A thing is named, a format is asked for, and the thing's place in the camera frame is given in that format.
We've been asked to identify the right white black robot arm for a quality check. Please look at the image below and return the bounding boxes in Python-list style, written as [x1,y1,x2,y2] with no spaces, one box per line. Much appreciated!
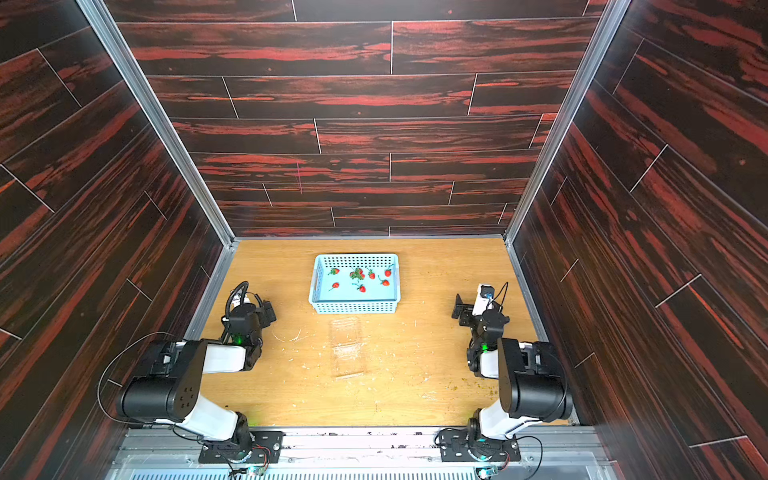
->
[441,285,573,461]

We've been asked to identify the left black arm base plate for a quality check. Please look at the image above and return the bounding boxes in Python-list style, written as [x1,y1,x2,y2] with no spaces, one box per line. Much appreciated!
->
[198,429,285,466]

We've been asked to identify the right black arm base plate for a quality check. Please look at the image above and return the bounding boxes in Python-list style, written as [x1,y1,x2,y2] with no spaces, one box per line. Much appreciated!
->
[433,427,521,463]

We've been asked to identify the light blue plastic basket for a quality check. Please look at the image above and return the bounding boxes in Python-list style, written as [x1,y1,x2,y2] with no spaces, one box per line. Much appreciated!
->
[308,253,401,314]

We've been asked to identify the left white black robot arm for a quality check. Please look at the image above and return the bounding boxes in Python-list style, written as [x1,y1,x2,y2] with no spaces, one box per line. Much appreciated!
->
[116,298,276,462]

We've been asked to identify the aluminium front rail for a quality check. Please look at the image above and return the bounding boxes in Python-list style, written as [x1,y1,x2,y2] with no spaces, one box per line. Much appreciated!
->
[106,426,619,479]

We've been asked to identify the clear plastic clamshell container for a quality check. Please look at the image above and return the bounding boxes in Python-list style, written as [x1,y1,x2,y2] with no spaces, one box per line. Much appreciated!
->
[330,317,366,379]

